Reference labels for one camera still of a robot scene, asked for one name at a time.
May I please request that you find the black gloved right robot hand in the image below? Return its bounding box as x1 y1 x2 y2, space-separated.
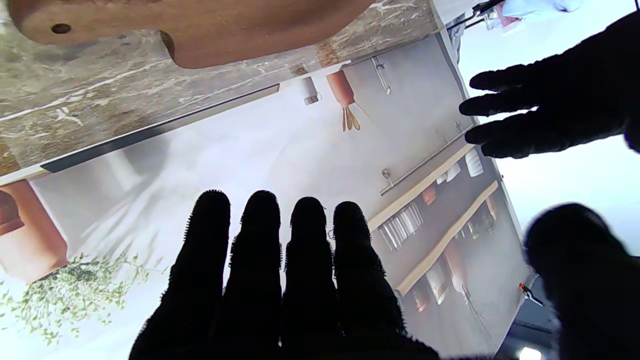
128 189 640 360

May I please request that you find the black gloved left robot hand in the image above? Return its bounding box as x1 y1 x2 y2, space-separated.
458 10 640 160

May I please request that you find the printed kitchen backdrop banner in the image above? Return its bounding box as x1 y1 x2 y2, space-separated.
0 30 532 360

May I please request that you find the red spring clamp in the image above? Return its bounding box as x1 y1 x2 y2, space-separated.
518 282 546 307

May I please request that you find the brown wooden cutting board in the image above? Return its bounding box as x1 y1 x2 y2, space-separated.
7 0 377 70

